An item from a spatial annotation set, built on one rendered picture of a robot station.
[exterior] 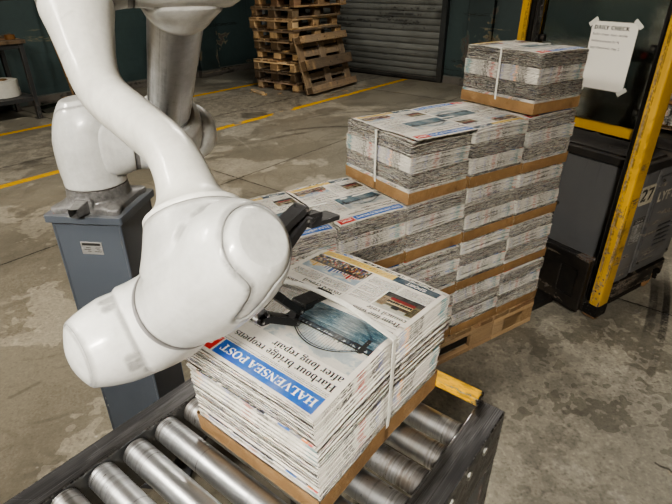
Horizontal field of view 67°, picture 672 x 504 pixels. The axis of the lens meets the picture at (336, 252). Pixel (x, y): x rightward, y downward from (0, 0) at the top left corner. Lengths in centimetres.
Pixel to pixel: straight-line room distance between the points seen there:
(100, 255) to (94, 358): 92
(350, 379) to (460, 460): 31
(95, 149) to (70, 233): 24
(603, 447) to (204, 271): 195
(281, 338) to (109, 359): 31
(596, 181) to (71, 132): 231
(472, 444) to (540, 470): 109
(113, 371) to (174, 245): 17
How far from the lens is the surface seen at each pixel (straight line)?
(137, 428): 105
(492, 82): 224
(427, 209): 185
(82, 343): 57
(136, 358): 57
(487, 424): 103
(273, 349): 79
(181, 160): 53
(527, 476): 204
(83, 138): 137
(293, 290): 91
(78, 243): 148
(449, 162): 186
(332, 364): 75
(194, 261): 44
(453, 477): 94
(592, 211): 287
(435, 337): 96
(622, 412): 241
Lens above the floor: 153
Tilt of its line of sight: 29 degrees down
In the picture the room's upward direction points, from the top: straight up
